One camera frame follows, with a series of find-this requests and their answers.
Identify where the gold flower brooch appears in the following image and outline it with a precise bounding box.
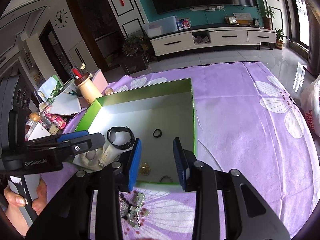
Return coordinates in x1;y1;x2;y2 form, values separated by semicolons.
139;163;151;176

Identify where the white wrist watch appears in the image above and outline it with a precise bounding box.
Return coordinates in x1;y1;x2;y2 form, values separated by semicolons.
73;142;121;171

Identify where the black wrist watch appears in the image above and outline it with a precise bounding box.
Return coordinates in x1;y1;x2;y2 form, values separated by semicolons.
107;126;135;150

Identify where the person's left hand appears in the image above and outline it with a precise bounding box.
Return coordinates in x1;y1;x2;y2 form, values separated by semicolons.
4;178;47;237

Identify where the pink yogurt cup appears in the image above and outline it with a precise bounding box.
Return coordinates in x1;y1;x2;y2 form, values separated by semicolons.
46;113;67;130

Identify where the white paper sheet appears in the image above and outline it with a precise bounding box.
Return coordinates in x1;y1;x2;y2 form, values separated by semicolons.
49;92;81;115

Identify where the green cardboard box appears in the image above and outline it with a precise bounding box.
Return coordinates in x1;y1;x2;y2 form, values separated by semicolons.
75;79;196;185

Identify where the yellow bear bottle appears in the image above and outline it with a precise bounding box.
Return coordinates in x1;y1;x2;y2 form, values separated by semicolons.
70;67;103;105

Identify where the large dark potted plant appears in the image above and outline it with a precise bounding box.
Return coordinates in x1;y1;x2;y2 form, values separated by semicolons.
120;35;149;75

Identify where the white tv cabinet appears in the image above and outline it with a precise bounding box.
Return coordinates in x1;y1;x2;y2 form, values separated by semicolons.
150;26;277;57

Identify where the clear plastic storage bin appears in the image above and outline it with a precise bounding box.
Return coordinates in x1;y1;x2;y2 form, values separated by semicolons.
142;16;177;38

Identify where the white plastic shopping bag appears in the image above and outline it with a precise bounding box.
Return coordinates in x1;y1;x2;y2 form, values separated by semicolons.
300;76;320;137

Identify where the small alarm clock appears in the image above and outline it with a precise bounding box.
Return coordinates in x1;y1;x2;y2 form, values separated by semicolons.
253;18;260;27

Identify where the potted plant by cabinet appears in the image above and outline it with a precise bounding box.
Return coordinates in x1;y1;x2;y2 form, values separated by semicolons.
275;29;290;50

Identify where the wall clock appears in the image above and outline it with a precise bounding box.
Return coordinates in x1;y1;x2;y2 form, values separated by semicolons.
54;9;68;29

